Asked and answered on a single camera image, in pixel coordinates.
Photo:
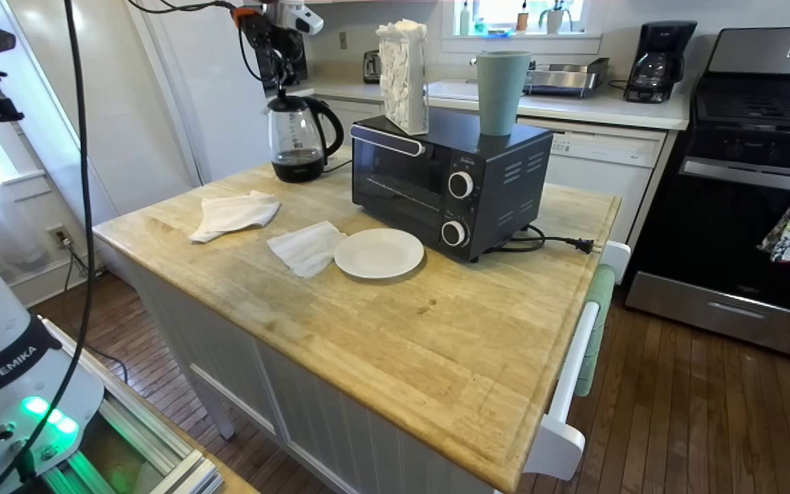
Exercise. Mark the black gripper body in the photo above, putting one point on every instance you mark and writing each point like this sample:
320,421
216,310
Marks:
279,62

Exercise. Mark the glass kettle with black lid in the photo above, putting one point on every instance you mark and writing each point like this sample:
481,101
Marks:
298,137

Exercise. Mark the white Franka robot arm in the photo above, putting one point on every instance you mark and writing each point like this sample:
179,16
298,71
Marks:
1,318

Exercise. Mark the small steel toaster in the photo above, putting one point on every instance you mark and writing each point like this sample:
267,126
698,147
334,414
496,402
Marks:
371,66

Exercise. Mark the white folded cloth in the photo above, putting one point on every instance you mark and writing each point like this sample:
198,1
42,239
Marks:
233,215

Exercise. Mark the white paper napkin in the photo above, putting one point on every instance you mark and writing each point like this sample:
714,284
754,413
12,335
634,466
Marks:
307,247

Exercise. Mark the black toaster oven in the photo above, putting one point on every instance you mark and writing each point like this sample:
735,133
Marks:
441,187

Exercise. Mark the white green bottle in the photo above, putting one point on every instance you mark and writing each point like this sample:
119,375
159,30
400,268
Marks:
466,16

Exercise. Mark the white round plate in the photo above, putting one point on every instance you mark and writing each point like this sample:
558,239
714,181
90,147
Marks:
381,254

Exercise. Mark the small teal bottle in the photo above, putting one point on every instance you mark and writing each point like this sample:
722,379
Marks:
481,26

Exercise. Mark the green plastic cup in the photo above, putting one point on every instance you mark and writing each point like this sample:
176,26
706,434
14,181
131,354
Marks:
503,91

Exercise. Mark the orange soap bottle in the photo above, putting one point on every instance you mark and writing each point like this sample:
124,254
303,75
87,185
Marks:
522,16

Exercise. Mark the white spray bottle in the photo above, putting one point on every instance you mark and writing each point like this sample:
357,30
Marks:
552,16

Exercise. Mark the black coffee maker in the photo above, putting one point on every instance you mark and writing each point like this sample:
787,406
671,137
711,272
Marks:
660,62

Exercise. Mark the green hanging towel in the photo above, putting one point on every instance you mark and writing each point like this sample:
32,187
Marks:
597,318

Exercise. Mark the white island towel bar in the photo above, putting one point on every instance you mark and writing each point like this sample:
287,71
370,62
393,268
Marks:
566,386

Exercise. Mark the black and steel stove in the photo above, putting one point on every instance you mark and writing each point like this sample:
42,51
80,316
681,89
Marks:
735,210

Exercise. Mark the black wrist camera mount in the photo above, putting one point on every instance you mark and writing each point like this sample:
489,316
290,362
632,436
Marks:
275,33

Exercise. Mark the white wall outlet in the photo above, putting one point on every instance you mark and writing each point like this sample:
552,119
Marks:
58,236

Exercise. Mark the aluminium frame rails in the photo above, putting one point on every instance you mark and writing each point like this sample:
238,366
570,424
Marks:
138,440

